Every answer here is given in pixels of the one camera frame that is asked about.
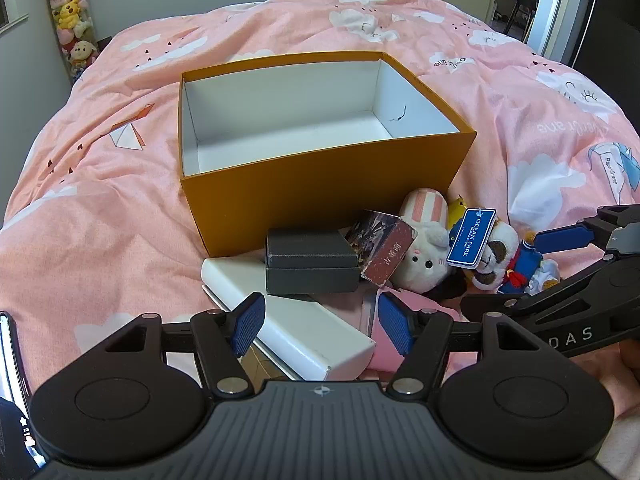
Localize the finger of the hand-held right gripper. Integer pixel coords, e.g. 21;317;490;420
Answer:
460;254;640;329
532;204;640;261

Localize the dark grey box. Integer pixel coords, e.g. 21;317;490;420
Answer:
265;227;362;296

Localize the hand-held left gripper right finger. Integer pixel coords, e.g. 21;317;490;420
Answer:
377;291;546;396

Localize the pink cloud print blanket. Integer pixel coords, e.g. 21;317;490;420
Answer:
0;0;640;480

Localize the pink zipper pouch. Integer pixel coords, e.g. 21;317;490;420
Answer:
367;287;463;373

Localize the printed card box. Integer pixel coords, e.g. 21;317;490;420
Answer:
345;209;418;287

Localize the small yellow plush toy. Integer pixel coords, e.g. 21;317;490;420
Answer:
446;195;468;228

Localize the orange cardboard box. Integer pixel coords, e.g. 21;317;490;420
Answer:
178;51;477;259

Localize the clear tube of plush toys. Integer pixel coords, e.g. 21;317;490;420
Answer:
37;0;101;86

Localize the blue paper tag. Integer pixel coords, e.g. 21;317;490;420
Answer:
446;206;497;267

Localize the long white box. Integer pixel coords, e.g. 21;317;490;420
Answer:
201;257;377;382

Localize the window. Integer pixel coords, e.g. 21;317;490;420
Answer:
0;0;27;33

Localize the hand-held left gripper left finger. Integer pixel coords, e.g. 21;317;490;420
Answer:
100;292;266;397

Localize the dark chair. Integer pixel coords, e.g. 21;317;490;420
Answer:
505;0;538;43

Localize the small brown cardboard box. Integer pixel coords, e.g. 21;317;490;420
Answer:
240;345;301;382

